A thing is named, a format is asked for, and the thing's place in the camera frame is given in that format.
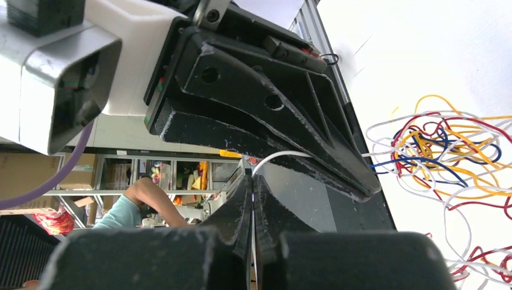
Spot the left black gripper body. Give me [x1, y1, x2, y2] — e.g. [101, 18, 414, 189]
[144, 17, 200, 132]

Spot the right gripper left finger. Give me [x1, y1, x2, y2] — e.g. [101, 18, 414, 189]
[39, 175, 253, 289]

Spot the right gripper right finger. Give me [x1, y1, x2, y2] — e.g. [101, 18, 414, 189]
[253, 176, 455, 289]

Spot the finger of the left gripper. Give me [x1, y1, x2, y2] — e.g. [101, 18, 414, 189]
[152, 100, 373, 202]
[176, 28, 381, 196]

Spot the white wire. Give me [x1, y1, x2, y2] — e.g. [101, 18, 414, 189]
[251, 150, 313, 290]

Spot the coloured wire bundle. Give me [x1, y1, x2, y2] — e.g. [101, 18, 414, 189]
[362, 94, 512, 290]

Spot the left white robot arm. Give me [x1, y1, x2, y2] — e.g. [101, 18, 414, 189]
[85, 1, 382, 202]

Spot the background storage shelf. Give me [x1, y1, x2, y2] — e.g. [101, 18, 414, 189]
[1, 152, 239, 229]

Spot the person in teal shirt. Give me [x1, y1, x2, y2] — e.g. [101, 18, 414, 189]
[92, 178, 188, 230]

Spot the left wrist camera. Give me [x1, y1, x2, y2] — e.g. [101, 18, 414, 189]
[1, 1, 122, 155]

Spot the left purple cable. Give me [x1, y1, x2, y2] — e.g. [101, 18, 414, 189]
[0, 120, 95, 211]

